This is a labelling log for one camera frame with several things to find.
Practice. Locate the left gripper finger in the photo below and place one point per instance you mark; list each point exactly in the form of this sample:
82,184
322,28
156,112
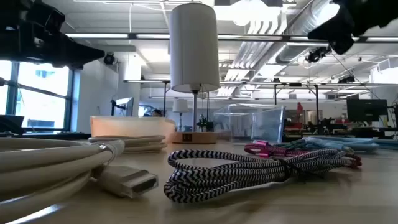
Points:
81,54

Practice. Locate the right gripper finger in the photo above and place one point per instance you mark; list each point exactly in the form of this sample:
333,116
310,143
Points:
335,31

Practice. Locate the black computer monitor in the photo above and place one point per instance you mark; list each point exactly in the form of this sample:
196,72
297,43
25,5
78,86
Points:
367,110

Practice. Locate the orange plastic tray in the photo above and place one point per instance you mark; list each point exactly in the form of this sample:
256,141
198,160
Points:
130,126

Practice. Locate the dark laptop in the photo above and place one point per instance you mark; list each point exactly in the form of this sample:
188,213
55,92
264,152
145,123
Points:
11,124

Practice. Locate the person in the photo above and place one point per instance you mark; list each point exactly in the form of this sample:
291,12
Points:
157,112

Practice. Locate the cluttered background workbench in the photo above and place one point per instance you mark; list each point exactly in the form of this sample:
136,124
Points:
326,127

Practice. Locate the small background table lamp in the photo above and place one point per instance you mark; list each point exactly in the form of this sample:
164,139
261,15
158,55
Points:
180,106

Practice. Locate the white shade wooden base lamp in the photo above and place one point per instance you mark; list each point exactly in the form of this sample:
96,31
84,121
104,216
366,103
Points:
194,46

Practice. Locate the clear plastic bin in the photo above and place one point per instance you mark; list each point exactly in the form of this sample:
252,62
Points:
267,124

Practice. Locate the silver ceiling air duct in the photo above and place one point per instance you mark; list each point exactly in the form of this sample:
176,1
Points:
311,21

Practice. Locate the black mounted camera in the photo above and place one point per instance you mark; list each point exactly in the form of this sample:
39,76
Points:
109,59
315,55

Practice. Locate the window with dark frame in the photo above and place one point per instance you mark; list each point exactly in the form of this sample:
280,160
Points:
40,93

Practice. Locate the black overhead frame bar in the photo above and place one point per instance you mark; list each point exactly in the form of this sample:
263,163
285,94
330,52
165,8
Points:
248,38

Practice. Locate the black background station frame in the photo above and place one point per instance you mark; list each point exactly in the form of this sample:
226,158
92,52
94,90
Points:
248,82

